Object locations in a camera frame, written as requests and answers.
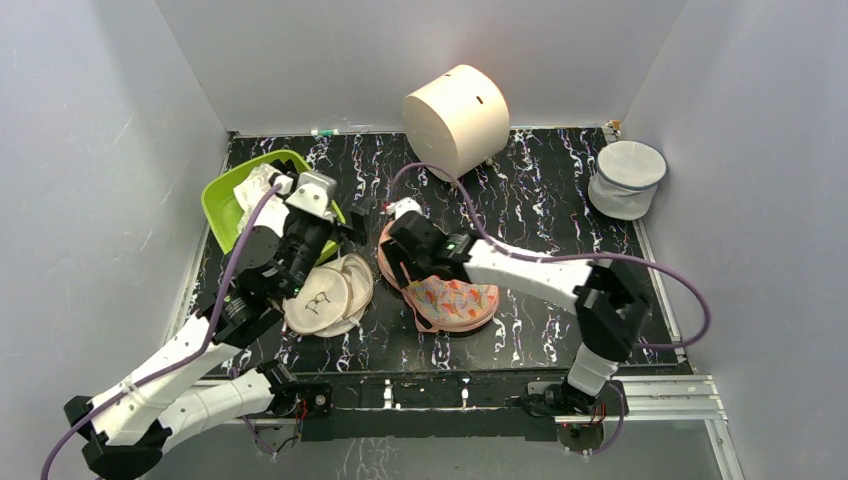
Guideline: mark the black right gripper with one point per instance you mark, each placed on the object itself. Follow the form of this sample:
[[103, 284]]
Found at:
[[403, 234]]

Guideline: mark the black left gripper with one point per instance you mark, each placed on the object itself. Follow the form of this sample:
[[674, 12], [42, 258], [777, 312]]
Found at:
[[359, 222]]

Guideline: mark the floral mesh laundry bag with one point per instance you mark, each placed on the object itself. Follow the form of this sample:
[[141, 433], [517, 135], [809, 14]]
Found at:
[[450, 306]]

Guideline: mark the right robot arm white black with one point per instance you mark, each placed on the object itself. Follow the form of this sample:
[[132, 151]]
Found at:
[[608, 301]]

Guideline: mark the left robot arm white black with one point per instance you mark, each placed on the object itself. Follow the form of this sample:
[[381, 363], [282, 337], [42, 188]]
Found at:
[[129, 427]]

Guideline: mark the beige round mesh laundry bag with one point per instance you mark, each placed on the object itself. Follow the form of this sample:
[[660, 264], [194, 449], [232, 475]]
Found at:
[[333, 300]]

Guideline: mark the white cylindrical mesh bag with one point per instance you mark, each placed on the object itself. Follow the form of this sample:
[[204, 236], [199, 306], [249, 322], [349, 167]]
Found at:
[[626, 177]]

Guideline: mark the white cloth in basin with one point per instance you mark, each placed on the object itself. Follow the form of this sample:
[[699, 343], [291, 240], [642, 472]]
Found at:
[[250, 191]]

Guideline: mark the cream cylindrical drum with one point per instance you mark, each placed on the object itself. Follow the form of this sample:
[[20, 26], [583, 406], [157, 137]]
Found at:
[[456, 122]]

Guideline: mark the green plastic basin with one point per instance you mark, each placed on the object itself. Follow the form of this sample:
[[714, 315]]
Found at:
[[219, 204]]

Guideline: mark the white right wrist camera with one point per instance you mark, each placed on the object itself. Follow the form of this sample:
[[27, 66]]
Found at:
[[400, 207]]

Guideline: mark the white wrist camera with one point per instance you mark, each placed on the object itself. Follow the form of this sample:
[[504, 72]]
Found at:
[[400, 207], [314, 194]]

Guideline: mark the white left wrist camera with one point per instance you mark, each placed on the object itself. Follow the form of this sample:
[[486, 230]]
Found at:
[[314, 194]]

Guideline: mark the aluminium base frame rail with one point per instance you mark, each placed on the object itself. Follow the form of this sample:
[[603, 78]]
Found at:
[[464, 425]]

